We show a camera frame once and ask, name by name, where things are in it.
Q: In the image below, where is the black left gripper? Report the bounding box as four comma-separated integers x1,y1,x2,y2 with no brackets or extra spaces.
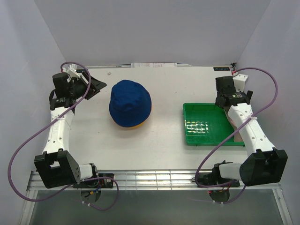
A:
69,71,106,100

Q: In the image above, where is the blue beanie hat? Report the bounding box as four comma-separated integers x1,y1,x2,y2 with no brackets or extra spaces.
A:
109,79,152,127

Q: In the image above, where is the pink hat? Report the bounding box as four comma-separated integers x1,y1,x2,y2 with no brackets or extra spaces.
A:
226,112,244,143

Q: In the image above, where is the yellow bucket hat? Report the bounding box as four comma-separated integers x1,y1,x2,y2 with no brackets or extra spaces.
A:
109,107,152,129

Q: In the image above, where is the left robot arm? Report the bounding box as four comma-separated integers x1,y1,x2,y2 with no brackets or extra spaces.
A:
34,70,106,188

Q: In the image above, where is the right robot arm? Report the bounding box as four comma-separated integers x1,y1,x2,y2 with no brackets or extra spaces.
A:
211,76,288,186

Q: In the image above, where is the green plastic tray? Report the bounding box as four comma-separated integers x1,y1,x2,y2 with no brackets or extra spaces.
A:
183,103,234,146

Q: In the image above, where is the paper label strip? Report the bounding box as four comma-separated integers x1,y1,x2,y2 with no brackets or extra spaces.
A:
131,62,177,68

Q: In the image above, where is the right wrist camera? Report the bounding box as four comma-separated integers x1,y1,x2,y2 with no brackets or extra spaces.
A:
232,72,248,92

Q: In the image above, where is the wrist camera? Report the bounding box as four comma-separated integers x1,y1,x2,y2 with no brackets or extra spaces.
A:
232,72,248,92
62,64,80,78

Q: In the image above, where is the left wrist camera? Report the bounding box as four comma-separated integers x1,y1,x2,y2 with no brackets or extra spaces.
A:
62,64,80,78

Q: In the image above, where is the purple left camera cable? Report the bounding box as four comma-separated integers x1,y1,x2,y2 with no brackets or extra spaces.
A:
8,61,120,211

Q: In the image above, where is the purple camera cable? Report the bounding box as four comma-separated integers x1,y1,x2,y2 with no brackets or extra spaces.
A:
195,67,279,205
8,61,120,211

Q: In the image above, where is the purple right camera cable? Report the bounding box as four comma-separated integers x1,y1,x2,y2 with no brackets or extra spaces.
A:
195,67,279,205

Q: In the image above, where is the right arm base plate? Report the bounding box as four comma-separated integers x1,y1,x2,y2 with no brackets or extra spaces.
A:
197,172,240,188

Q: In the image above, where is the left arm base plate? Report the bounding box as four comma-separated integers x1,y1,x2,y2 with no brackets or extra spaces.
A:
72,173,114,189

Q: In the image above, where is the aluminium front rail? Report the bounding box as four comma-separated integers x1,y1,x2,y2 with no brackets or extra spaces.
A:
27,170,282,191

